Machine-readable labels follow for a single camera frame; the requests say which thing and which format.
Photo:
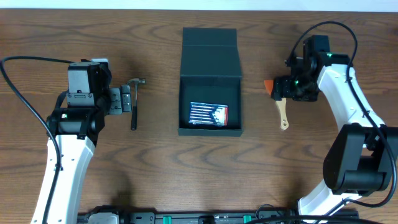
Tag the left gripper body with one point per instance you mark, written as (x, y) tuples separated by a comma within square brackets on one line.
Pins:
[(115, 100)]

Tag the orange scraper wooden handle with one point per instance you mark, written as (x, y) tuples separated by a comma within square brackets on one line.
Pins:
[(280, 104)]

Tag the black open gift box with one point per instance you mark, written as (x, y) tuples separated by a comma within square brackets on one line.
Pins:
[(210, 74)]

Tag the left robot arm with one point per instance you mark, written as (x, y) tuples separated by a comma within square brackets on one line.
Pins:
[(76, 121)]

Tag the screwdriver set blister pack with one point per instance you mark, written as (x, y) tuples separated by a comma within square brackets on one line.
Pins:
[(208, 114)]

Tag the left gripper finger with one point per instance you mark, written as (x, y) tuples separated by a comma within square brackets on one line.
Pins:
[(116, 104), (126, 98)]

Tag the black handled claw hammer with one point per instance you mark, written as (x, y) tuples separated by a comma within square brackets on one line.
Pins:
[(136, 82)]

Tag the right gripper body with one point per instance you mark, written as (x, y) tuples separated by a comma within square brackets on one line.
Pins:
[(299, 88)]

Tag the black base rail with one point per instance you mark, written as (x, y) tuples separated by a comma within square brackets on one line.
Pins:
[(124, 215)]

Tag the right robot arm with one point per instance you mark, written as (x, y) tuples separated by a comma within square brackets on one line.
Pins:
[(362, 158)]

